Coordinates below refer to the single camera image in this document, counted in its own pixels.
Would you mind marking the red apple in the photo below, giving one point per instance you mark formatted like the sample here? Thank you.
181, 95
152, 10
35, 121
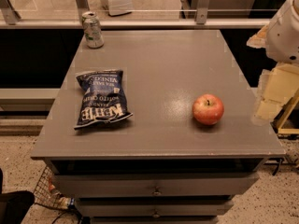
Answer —
208, 109

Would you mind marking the grey drawer cabinet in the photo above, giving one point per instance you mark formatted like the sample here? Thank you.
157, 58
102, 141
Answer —
160, 166

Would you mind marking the blue Kettle chips bag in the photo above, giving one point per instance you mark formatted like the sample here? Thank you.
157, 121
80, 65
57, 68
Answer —
104, 100

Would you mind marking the wire basket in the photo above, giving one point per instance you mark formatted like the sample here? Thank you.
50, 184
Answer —
47, 195

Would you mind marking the metal railing frame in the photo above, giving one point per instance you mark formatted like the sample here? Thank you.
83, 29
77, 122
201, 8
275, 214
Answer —
66, 14

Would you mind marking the green and white 7up can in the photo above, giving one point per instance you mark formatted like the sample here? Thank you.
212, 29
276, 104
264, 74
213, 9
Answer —
92, 30

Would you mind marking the white machine base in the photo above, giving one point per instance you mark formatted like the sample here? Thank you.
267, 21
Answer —
117, 7

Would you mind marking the yellow wooden frame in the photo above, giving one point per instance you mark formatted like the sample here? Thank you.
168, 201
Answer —
290, 106

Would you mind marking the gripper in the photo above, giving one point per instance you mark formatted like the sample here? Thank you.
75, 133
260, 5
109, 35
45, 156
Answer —
284, 36

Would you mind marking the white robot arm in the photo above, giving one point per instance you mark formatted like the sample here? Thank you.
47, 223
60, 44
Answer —
285, 19

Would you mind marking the black object bottom left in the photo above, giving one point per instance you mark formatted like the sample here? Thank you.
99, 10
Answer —
14, 205

